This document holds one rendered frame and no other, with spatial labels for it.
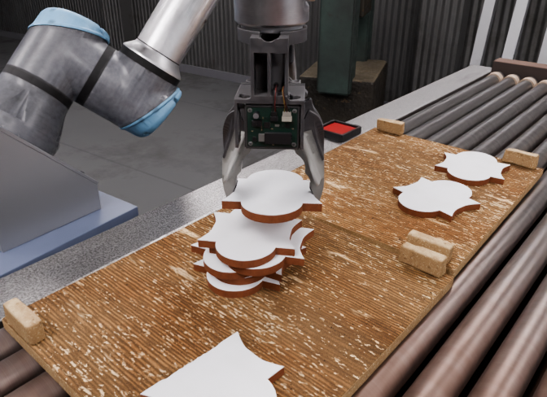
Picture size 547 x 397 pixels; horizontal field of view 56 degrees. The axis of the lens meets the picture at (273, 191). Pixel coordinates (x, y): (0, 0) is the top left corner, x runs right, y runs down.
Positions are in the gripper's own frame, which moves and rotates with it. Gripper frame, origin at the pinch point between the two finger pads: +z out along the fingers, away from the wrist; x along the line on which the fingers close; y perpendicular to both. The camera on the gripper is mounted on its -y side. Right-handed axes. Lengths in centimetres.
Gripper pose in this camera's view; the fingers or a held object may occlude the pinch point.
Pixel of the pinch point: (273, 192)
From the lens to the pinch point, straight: 63.3
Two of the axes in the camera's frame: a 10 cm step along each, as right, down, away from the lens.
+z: 0.0, 8.9, 4.5
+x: 10.0, 0.3, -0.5
